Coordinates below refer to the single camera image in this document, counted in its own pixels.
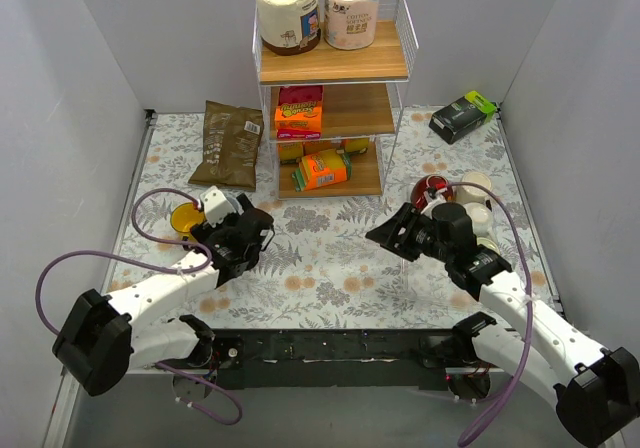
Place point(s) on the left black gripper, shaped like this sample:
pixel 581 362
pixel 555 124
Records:
pixel 255 224

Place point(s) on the white wrapped toilet paper roll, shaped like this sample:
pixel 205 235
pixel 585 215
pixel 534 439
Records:
pixel 350 24

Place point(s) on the floral table mat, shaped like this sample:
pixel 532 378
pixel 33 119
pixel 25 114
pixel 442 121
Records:
pixel 321 272

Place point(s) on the black green box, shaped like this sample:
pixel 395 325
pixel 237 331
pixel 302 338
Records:
pixel 457 119

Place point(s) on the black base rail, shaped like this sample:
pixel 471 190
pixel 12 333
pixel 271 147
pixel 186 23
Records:
pixel 462 356

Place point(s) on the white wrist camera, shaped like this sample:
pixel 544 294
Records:
pixel 434 196
pixel 215 205

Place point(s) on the yellow mug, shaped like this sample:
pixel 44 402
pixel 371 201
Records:
pixel 185 217

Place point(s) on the pale green mug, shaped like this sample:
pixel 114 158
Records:
pixel 488 243

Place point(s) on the dark red mug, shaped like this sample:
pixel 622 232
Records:
pixel 416 197

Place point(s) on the orange red sponge pack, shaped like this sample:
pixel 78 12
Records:
pixel 299 112

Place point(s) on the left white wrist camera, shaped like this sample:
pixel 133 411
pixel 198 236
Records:
pixel 215 205

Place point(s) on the clear acrylic tray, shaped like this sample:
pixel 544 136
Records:
pixel 432 282

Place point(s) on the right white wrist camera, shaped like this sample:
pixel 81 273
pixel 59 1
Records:
pixel 434 196

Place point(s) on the white speckled mug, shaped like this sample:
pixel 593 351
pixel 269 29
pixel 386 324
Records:
pixel 481 217

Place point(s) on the beige wrapped toilet paper roll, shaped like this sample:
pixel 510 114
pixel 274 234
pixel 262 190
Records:
pixel 289 27

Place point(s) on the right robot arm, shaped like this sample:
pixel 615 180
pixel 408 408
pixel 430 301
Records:
pixel 593 390

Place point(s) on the cream mug upside down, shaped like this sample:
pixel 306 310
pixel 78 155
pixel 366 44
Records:
pixel 473 188

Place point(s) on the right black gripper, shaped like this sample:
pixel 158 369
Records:
pixel 407 234

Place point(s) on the brown coffee bag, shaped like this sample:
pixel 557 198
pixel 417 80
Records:
pixel 231 139

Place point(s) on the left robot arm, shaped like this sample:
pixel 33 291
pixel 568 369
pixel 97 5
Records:
pixel 105 336

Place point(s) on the orange yellow green sponge pack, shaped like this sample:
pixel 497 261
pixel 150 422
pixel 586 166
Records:
pixel 321 169

